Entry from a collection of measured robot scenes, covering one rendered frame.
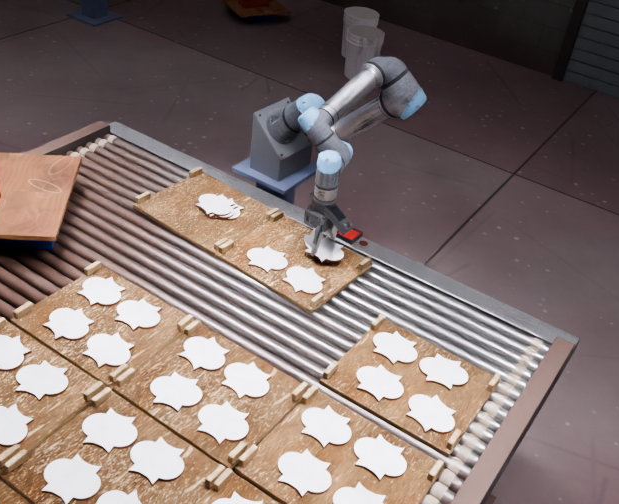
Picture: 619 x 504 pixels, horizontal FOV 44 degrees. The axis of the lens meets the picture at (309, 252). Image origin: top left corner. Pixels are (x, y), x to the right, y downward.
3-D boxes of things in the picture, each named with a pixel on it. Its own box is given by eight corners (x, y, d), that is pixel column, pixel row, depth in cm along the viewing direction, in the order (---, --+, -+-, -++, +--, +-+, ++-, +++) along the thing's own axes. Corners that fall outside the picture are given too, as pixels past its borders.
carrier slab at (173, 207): (201, 174, 299) (201, 170, 298) (280, 217, 281) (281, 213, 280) (132, 207, 276) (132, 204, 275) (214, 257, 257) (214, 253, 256)
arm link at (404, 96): (312, 122, 306) (412, 61, 267) (334, 152, 310) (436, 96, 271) (298, 137, 299) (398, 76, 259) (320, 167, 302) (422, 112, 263)
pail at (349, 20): (375, 63, 646) (382, 20, 624) (340, 60, 643) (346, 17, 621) (370, 49, 670) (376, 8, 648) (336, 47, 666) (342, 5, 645)
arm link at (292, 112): (294, 98, 304) (316, 84, 294) (314, 125, 307) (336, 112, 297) (278, 112, 296) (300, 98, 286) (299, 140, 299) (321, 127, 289)
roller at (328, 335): (34, 177, 293) (32, 166, 290) (499, 429, 215) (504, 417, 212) (23, 182, 290) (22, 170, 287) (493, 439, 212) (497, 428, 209)
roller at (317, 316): (44, 172, 297) (43, 161, 294) (506, 418, 218) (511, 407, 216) (34, 177, 293) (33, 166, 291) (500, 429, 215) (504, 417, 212)
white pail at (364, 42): (334, 75, 616) (340, 31, 594) (351, 64, 638) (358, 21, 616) (367, 86, 606) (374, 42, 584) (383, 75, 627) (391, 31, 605)
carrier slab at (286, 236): (281, 217, 281) (281, 213, 280) (372, 266, 262) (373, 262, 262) (215, 257, 257) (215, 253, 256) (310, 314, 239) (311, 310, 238)
